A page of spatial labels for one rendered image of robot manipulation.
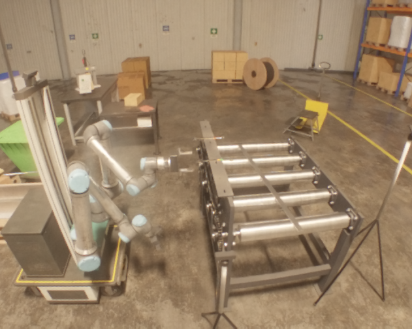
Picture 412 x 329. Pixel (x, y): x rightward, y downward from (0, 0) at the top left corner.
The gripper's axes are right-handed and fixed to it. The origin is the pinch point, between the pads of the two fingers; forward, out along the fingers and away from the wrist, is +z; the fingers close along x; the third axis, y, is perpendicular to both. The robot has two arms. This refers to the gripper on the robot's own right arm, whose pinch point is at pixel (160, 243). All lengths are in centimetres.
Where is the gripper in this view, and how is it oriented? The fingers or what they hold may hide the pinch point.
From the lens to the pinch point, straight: 206.6
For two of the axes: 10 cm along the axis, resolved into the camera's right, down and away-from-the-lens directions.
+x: 2.8, 5.8, -7.6
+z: 3.6, 6.7, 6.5
